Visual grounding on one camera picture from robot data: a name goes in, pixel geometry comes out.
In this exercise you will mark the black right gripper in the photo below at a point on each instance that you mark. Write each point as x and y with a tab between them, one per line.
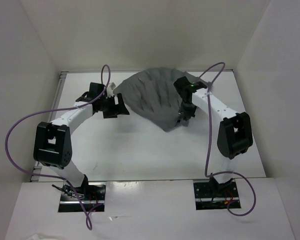
187	114

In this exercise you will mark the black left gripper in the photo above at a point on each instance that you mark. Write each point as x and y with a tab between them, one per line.
114	111

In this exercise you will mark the grey pleated skirt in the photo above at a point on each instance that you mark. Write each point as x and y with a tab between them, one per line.
152	95

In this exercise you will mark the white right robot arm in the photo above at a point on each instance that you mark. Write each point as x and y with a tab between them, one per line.
230	132

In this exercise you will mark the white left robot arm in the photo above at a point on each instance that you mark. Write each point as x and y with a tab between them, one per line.
71	120

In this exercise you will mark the white crumpled cloth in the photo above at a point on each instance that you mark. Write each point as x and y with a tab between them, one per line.
41	236

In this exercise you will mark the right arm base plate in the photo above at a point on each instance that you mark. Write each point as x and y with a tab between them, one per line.
207	199

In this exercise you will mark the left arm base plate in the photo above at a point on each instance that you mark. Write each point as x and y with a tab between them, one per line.
93	202

